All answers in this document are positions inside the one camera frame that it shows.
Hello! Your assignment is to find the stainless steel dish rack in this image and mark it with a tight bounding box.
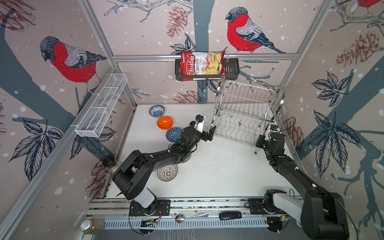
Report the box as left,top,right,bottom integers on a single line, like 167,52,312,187
211,74,285,147

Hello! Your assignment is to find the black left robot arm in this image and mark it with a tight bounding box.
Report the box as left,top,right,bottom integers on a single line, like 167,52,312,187
112,126,216,213

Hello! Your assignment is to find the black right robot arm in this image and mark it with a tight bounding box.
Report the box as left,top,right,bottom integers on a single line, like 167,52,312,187
256,132,350,240

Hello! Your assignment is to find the orange plastic bowl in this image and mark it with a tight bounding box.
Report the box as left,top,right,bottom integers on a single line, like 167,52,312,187
157,116,174,130

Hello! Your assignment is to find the brown white patterned bowl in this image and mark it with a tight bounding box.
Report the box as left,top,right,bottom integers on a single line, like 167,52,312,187
157,165,178,182

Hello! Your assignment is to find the blue floral white bowl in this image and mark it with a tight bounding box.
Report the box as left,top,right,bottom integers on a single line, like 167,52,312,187
149,105,165,118

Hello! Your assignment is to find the red cassava chips bag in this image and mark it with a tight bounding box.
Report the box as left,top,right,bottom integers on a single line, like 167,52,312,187
180,51,225,82

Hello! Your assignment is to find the black remote device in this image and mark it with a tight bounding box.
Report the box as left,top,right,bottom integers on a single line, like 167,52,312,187
219,211,242,221

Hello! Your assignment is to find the metal spoon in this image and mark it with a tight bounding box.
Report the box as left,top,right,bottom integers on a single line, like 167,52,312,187
175,212,209,224

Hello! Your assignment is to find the black round knob bottle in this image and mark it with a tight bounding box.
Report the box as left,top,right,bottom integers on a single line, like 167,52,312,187
101,155,117,169

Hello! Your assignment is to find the glass jar with silver lid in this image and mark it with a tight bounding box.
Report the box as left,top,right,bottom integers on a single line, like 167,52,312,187
80,218,105,235

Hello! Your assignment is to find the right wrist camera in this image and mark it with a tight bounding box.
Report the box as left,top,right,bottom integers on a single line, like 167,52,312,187
269,124,280,133

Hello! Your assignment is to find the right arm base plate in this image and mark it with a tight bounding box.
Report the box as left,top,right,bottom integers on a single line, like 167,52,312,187
245,198,269,215

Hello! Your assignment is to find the black wire shelf basket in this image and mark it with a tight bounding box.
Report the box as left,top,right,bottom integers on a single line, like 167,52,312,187
175,58,240,82

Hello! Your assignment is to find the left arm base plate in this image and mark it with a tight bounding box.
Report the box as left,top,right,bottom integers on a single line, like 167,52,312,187
129,199,171,217

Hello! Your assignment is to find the white wire mesh basket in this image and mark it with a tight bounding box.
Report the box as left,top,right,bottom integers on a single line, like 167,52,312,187
75,73,128,138

